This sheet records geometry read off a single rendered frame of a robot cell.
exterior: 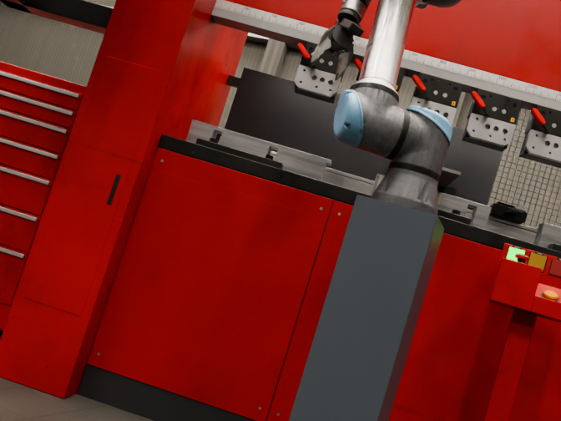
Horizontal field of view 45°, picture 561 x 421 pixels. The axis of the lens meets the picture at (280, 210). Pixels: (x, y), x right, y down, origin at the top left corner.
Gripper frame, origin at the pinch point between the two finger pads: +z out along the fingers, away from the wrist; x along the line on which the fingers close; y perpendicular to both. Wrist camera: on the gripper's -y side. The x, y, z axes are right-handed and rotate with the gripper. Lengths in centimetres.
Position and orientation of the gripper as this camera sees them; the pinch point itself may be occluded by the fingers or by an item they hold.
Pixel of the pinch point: (326, 68)
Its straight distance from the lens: 207.7
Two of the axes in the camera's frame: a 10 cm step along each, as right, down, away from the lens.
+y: -4.1, 0.6, 9.1
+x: -8.1, -4.9, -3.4
